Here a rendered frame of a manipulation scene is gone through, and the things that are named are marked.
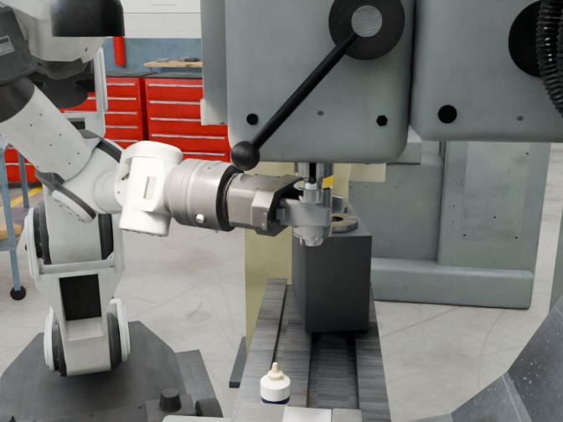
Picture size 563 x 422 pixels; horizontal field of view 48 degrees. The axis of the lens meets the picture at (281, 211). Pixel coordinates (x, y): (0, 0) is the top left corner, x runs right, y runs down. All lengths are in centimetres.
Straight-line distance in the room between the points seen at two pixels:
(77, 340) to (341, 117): 108
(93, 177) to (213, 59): 41
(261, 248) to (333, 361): 157
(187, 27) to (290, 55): 935
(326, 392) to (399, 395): 171
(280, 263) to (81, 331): 124
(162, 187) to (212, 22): 22
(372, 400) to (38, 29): 74
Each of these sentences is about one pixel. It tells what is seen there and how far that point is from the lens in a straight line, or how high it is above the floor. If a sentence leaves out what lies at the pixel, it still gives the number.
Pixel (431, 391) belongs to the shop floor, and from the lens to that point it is 278.
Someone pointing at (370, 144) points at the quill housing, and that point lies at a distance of 66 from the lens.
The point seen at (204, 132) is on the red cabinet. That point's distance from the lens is 540.
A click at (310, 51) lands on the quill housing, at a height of 143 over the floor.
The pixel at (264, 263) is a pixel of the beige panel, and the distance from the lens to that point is 266.
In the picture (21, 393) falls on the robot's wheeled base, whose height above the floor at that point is 57.
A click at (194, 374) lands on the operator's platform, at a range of 207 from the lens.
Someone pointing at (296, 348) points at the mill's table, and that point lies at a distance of 114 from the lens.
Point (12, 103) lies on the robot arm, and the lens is 101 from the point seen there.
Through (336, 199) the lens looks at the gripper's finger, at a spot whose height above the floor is 124.
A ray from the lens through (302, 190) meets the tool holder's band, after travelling 75.
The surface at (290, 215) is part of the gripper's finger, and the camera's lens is 75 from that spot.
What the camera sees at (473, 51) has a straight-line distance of 64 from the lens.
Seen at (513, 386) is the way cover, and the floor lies 93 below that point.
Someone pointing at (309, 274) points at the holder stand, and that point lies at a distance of 115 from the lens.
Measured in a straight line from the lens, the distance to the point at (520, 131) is 66.
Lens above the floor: 146
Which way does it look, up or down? 17 degrees down
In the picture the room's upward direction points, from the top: straight up
